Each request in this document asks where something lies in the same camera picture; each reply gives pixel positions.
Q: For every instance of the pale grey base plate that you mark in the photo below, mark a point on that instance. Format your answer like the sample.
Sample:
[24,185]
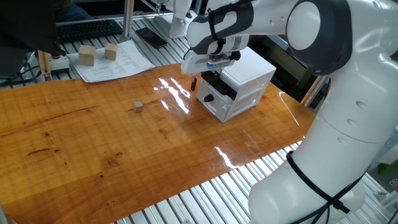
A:
[60,65]

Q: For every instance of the silver blue wrist bracket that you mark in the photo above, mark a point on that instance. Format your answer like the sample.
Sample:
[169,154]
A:
[219,61]

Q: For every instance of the short wooden post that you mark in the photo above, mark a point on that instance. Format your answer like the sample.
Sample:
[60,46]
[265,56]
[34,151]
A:
[44,65]

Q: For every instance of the small wooden cube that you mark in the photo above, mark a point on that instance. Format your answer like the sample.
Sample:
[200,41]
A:
[138,107]

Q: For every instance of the slanted wooden beam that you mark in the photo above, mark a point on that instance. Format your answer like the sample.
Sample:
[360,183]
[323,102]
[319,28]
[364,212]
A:
[311,93]

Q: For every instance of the aluminium profile post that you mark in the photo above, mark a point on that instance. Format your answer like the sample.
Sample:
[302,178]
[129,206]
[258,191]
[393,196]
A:
[127,18]

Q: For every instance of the metal binder clip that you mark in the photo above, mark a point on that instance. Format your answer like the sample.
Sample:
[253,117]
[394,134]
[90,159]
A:
[394,184]

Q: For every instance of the large wooden block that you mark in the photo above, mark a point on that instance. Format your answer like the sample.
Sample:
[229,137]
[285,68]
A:
[87,56]
[111,52]

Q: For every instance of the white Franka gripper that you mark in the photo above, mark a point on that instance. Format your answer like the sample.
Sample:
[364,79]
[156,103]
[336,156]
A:
[194,63]

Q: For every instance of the black monitor back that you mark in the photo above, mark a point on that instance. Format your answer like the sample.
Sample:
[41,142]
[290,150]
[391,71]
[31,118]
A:
[25,25]

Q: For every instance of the white plastic drawer cabinet frame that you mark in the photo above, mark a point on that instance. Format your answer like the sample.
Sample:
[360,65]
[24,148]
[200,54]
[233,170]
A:
[248,70]

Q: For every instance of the white drawer with black knob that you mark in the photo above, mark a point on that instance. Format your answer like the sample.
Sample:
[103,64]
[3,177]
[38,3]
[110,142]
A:
[217,109]

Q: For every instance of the seated person in jeans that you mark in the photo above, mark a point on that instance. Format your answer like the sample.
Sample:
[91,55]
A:
[76,15]

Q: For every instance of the white pedestal on grey plate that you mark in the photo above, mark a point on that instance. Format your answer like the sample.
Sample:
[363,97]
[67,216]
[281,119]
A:
[178,21]

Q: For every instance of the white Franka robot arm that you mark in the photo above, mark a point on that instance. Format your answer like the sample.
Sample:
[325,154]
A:
[342,155]

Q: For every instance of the black computer keyboard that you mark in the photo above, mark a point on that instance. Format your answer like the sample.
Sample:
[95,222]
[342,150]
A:
[88,29]

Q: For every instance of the glossy wood-grain mat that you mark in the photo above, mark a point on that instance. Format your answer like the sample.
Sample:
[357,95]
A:
[93,140]

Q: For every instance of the black smartphone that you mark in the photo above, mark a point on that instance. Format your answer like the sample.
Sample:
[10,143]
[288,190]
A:
[150,37]

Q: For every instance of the green plastic object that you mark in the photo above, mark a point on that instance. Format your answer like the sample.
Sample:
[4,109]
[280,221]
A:
[388,168]

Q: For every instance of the printed white paper sheets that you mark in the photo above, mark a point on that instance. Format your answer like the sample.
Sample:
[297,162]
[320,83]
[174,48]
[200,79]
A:
[124,63]

